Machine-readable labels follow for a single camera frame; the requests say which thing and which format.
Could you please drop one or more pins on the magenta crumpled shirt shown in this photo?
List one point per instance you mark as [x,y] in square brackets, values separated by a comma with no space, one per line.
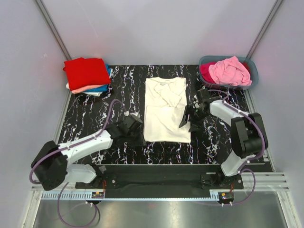
[204,70]

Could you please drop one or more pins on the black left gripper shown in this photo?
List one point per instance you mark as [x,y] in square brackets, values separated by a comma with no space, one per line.
[140,140]

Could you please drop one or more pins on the aluminium frame post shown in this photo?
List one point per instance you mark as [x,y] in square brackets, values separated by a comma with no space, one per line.
[51,25]
[266,25]

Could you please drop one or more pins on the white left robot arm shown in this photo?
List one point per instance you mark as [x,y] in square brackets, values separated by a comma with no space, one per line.
[57,163]

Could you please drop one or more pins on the left aluminium frame post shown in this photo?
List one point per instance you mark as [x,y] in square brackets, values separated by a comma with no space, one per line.
[51,25]

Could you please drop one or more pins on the pink crumpled shirt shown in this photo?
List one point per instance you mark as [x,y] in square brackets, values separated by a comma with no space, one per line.
[230,71]

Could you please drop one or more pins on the white slotted cable duct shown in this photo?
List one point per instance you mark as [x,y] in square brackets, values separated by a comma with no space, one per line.
[125,196]

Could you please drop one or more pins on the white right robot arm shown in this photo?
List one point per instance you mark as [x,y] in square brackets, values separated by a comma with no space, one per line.
[247,132]

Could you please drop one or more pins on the red folded shirt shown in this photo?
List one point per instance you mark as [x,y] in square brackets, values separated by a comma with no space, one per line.
[82,72]

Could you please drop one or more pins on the right aluminium frame post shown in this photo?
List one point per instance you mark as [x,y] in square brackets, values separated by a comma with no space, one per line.
[266,25]

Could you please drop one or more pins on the cream white t shirt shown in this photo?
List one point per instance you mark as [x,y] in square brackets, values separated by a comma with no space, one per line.
[164,106]

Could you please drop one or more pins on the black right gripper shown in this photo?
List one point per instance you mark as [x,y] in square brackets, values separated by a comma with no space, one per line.
[195,124]

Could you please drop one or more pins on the teal folded shirt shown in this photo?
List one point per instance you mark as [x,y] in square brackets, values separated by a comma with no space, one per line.
[103,88]

